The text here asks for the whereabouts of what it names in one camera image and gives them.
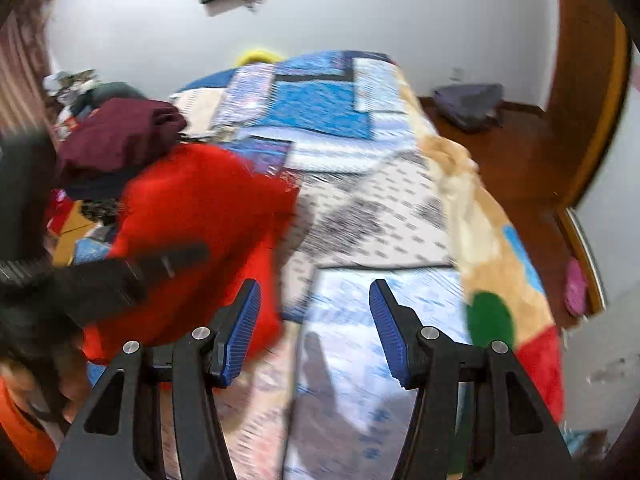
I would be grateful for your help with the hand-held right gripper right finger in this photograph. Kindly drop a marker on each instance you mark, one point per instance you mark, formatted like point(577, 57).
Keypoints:
point(392, 335)

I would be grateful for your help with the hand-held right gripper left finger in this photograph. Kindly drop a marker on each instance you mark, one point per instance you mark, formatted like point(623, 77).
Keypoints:
point(240, 335)

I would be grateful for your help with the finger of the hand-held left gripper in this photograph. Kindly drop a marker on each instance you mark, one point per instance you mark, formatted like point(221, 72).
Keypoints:
point(170, 260)

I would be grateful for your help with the red garment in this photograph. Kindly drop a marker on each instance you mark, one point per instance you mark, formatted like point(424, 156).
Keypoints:
point(200, 200)

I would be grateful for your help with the brown cardboard box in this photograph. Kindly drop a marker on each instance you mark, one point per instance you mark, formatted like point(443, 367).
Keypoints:
point(70, 240)

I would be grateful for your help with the blue gold ornate cloth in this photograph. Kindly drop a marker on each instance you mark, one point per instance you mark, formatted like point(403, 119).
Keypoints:
point(95, 250)

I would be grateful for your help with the red box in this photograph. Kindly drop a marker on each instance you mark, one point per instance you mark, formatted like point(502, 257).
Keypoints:
point(60, 210)

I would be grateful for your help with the dark teal folded garment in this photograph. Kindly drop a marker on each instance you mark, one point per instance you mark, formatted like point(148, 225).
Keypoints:
point(95, 185)

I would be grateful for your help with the colourful fleece blanket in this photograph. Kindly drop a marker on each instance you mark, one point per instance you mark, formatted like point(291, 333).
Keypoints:
point(500, 270)

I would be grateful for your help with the maroon folded garment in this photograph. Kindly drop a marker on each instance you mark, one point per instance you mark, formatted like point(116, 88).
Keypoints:
point(120, 130)

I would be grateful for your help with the orange cloth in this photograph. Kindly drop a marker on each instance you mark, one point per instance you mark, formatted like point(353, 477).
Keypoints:
point(22, 430)

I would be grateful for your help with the pink slippers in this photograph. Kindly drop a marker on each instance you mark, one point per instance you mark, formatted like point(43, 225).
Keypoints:
point(575, 285)

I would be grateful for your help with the blue patchwork quilt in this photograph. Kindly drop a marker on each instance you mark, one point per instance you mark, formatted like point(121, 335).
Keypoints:
point(325, 110)

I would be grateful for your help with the yellow plush item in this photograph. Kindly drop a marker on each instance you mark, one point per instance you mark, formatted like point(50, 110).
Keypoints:
point(255, 56)

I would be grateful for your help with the pink striped curtain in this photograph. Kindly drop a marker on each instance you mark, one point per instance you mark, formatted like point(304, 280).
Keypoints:
point(22, 70)

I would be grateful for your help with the grey bag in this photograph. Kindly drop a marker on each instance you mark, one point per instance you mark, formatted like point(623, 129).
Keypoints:
point(470, 105)

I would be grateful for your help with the wooden door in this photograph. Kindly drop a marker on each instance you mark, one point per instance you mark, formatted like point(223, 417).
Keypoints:
point(590, 60)

